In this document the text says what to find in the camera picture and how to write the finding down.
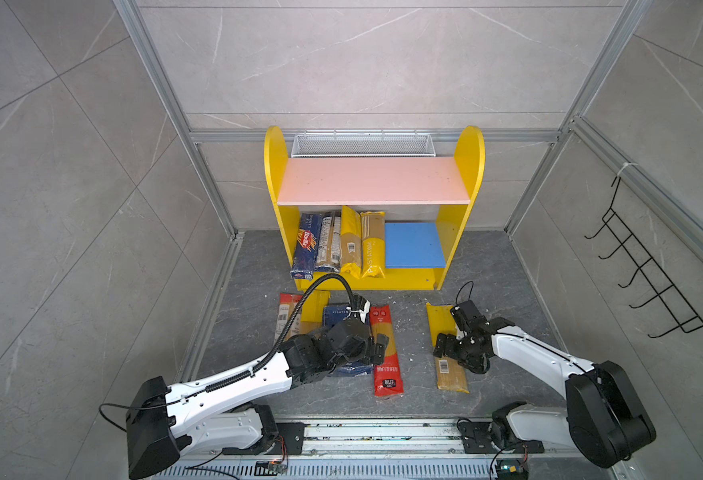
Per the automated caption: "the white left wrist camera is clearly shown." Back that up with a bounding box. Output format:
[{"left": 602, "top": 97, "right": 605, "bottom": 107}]
[{"left": 347, "top": 294, "right": 371, "bottom": 324}]

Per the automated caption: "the red spaghetti bag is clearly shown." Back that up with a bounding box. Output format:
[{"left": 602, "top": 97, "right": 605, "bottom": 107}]
[
  {"left": 369, "top": 305, "right": 405, "bottom": 397},
  {"left": 274, "top": 293, "right": 302, "bottom": 341}
]

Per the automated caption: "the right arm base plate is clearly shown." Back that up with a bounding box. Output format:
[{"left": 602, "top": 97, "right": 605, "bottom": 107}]
[{"left": 455, "top": 418, "right": 545, "bottom": 454}]

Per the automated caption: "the white wire mesh basket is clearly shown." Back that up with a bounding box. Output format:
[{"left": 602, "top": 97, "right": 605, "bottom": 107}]
[{"left": 291, "top": 133, "right": 437, "bottom": 158}]

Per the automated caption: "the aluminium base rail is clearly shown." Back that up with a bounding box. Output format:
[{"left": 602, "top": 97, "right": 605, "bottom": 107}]
[{"left": 153, "top": 418, "right": 643, "bottom": 479}]

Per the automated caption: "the black wire wall rack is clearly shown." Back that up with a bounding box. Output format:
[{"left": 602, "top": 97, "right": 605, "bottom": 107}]
[{"left": 583, "top": 176, "right": 703, "bottom": 339}]

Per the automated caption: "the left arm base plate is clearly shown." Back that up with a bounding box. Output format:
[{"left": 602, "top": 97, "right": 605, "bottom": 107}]
[{"left": 222, "top": 422, "right": 306, "bottom": 456}]

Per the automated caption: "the yellow Pastatime spaghetti bag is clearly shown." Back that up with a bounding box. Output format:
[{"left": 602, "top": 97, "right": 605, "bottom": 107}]
[{"left": 361, "top": 211, "right": 385, "bottom": 278}]

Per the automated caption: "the red spaghetti bag centre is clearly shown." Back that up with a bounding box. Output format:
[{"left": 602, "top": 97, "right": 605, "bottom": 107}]
[{"left": 369, "top": 305, "right": 405, "bottom": 397}]

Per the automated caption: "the red spaghetti bag left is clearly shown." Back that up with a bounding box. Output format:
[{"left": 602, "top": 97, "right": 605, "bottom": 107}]
[{"left": 274, "top": 293, "right": 302, "bottom": 341}]

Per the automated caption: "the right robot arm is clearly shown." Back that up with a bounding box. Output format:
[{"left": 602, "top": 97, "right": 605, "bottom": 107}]
[{"left": 427, "top": 300, "right": 657, "bottom": 469}]

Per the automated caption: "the yellow shelf unit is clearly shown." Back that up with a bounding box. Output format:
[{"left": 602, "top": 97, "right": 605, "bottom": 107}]
[{"left": 263, "top": 126, "right": 485, "bottom": 291}]

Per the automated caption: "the blue Barilla spaghetti box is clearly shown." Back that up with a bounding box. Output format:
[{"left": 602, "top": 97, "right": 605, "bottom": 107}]
[{"left": 290, "top": 213, "right": 324, "bottom": 280}]

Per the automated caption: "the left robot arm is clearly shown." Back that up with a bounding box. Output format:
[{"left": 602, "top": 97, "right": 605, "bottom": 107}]
[{"left": 121, "top": 273, "right": 389, "bottom": 479}]

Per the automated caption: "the clear spaghetti bag white label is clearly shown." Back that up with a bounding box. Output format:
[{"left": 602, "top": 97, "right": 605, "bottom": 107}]
[{"left": 315, "top": 212, "right": 341, "bottom": 273}]

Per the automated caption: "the blue Barilla rigatoni box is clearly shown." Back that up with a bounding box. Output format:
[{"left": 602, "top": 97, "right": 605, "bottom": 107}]
[{"left": 322, "top": 304, "right": 373, "bottom": 378}]

